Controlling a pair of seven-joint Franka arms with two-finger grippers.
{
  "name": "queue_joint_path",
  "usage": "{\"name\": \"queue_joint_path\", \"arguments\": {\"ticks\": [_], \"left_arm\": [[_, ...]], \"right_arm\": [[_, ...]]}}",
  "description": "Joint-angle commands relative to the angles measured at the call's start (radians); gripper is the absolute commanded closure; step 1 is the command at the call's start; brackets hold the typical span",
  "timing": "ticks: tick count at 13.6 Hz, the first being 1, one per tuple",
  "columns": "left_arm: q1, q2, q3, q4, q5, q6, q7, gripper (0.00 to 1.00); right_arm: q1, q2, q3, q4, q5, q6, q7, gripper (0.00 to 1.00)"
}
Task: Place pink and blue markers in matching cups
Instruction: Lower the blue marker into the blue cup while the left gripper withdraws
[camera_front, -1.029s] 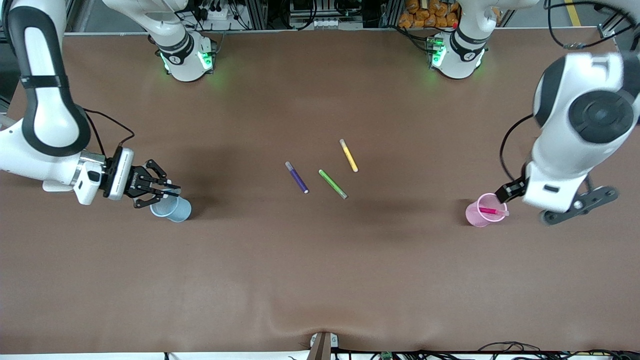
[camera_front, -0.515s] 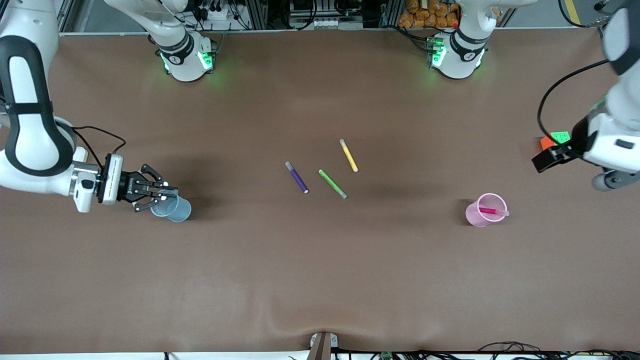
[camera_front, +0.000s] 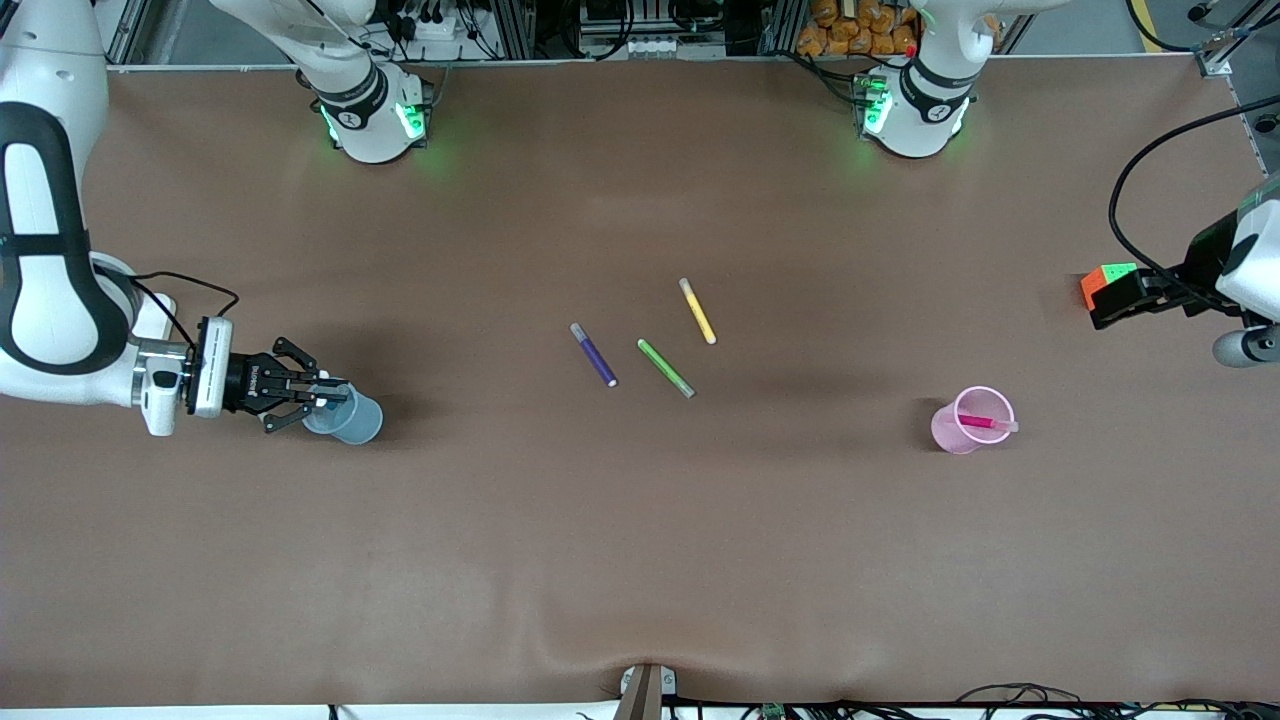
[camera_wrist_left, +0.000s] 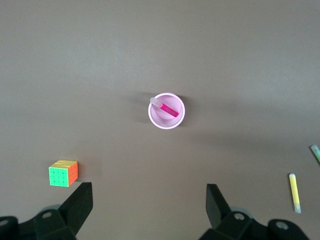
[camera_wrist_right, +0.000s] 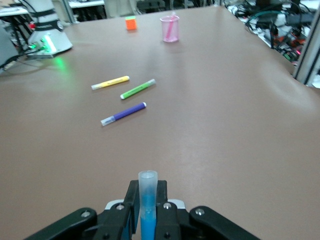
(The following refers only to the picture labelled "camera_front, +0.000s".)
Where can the pink plastic cup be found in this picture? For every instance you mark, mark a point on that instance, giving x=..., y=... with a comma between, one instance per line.
x=950, y=435

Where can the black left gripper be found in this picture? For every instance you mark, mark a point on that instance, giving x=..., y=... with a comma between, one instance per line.
x=1192, y=274

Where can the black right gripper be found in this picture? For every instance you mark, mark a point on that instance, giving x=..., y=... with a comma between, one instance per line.
x=243, y=381

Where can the orange packed bags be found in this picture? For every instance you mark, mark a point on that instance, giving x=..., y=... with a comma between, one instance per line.
x=860, y=30

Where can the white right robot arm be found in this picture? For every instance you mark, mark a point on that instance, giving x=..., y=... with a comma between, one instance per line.
x=370, y=120

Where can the aluminium corner bracket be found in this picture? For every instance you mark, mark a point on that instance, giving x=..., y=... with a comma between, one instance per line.
x=1214, y=63

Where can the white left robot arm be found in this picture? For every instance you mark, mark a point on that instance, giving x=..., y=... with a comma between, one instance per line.
x=920, y=110

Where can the grey equipment box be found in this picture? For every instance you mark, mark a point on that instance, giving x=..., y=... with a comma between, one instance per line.
x=630, y=30

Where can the light blue plastic cup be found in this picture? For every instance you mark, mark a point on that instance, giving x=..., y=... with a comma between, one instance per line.
x=360, y=425

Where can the pink marker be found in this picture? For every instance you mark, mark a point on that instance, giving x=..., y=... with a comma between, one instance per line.
x=975, y=421

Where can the green marker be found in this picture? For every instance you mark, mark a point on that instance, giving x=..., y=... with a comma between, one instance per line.
x=665, y=368

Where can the brown metal bracket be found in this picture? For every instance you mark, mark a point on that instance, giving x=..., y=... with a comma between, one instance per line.
x=645, y=695

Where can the purple marker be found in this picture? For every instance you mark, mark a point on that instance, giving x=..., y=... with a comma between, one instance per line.
x=593, y=355

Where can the white power strip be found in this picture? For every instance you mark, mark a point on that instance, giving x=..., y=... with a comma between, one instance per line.
x=440, y=22

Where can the aluminium frame post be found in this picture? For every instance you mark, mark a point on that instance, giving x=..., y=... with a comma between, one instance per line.
x=787, y=28
x=516, y=30

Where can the colourful puzzle cube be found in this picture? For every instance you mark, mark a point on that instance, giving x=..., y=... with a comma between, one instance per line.
x=1118, y=269

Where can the yellow marker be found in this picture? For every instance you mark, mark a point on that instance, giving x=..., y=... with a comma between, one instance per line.
x=697, y=311

